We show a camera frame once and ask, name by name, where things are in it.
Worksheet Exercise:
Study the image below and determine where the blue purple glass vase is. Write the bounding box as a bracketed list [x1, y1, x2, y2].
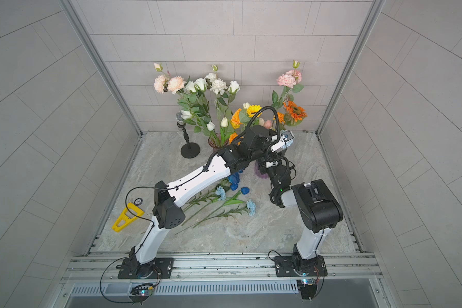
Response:
[254, 160, 268, 179]

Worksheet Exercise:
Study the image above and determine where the light blue carnation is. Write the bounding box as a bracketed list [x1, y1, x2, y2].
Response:
[183, 187, 227, 212]
[183, 198, 256, 231]

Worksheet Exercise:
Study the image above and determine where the yellow sunflower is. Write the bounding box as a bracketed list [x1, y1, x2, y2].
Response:
[245, 103, 261, 118]

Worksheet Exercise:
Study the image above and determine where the pink glass vase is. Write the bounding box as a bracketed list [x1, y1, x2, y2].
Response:
[208, 138, 229, 152]

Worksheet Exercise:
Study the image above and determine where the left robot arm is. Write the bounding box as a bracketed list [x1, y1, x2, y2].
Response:
[117, 106, 297, 279]

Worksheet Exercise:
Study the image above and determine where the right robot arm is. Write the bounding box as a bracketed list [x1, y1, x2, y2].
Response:
[258, 159, 343, 276]

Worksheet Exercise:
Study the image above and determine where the right vase bouquet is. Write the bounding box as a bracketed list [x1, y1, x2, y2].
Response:
[229, 60, 307, 142]

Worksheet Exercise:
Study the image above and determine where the vase bouquet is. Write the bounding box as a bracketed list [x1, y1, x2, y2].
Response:
[229, 60, 307, 142]
[153, 63, 241, 145]

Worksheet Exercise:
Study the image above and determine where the left vase bouquet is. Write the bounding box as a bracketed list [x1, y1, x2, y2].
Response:
[153, 63, 241, 145]

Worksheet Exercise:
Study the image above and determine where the black round stand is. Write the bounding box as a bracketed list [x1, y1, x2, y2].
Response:
[176, 112, 200, 159]

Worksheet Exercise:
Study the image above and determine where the right circuit board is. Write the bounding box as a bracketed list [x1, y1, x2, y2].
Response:
[296, 279, 318, 300]

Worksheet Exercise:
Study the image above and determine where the circuit board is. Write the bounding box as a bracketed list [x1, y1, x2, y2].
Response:
[129, 283, 155, 305]
[296, 279, 318, 300]

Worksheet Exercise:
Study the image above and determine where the yellow plastic piece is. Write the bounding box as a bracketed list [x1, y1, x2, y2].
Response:
[112, 203, 145, 232]

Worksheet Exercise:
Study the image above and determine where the left circuit board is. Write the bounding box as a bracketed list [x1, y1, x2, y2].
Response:
[129, 283, 155, 305]

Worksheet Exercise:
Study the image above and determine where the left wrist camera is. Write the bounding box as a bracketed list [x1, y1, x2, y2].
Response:
[270, 130, 295, 153]

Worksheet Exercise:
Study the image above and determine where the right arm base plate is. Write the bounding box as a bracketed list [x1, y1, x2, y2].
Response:
[273, 255, 328, 278]

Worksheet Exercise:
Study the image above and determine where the aluminium rail frame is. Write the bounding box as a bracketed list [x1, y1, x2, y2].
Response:
[60, 252, 383, 296]

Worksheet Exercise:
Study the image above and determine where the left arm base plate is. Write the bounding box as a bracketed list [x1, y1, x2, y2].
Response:
[115, 258, 175, 280]

